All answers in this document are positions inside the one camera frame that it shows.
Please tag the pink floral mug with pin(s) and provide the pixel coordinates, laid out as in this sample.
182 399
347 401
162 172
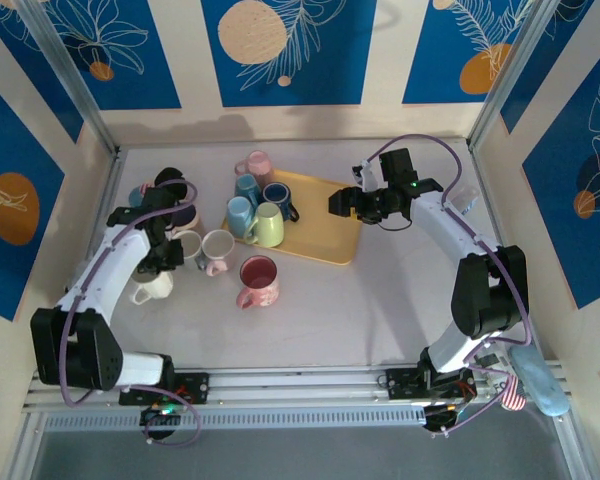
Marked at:
267 295

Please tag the white mug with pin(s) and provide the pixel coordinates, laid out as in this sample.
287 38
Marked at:
155 289

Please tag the aluminium side rail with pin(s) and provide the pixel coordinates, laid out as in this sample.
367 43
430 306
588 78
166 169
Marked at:
575 450
111 175

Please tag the light green mug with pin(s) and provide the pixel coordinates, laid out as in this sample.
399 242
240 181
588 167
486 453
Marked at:
269 225

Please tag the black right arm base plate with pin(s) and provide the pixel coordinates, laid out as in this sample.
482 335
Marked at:
400 382

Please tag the yellow plastic tray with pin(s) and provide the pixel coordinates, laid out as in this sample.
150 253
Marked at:
320 220

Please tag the navy blue mug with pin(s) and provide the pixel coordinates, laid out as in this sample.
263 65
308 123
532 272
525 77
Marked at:
276 196

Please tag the striped blue pink cup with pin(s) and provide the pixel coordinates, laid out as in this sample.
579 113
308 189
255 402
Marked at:
137 196

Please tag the black round cloth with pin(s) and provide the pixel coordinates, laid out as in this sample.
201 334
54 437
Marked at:
170 175

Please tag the black electronics board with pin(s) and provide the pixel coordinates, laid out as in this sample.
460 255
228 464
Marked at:
437 417
155 414

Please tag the light pink mug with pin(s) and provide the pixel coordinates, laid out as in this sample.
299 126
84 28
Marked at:
259 165

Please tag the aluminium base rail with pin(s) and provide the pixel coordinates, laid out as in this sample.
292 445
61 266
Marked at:
290 382

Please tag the light blue mug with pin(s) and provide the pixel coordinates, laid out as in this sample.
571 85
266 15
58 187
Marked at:
239 215

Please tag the pale pink mug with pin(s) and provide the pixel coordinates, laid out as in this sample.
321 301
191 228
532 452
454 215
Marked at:
219 245

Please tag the red white striped sock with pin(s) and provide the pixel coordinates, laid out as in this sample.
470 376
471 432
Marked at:
512 397

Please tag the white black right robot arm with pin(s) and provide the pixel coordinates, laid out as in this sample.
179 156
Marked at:
450 235

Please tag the teal blue mug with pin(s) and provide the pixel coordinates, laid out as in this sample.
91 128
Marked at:
247 186

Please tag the light blue cloth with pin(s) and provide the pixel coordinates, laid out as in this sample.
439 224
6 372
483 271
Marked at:
540 382

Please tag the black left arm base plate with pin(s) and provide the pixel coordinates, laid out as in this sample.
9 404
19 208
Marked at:
195 385

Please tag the aluminium frame post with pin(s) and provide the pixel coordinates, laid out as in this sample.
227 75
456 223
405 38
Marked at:
510 75
72 75

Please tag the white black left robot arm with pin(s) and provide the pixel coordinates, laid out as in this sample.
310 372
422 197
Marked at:
115 270

